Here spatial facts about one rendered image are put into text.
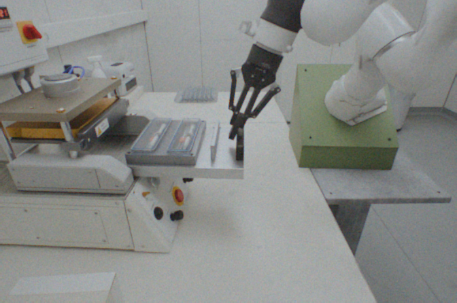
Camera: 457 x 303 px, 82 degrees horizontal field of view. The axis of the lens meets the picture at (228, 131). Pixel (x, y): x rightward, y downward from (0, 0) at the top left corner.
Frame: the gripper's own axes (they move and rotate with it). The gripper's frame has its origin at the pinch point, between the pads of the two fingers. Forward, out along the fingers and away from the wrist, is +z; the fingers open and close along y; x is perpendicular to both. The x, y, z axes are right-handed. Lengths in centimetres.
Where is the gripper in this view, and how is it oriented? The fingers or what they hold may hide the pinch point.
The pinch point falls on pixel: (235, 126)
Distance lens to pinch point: 67.6
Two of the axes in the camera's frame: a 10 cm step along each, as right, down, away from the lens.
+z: -3.5, 8.3, 4.4
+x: 0.4, -4.5, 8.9
